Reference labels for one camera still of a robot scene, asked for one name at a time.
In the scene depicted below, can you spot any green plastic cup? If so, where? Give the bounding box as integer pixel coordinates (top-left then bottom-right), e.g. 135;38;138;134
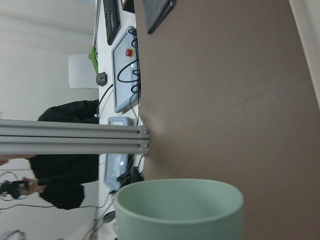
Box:
114;178;244;240

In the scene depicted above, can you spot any blue teach pendant tablet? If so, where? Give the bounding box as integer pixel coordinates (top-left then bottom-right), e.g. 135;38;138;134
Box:
104;116;133;191

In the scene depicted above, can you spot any aluminium frame post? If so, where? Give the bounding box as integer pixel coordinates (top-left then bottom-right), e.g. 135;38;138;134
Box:
0;119;149;155

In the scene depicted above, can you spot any folded grey cloth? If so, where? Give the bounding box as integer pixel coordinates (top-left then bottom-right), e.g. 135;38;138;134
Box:
142;0;176;35

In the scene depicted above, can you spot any black keyboard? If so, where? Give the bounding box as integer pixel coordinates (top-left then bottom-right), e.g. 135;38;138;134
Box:
102;0;121;46

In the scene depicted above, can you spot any cream rabbit print tray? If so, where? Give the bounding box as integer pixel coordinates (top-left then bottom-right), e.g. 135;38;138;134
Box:
289;0;320;102

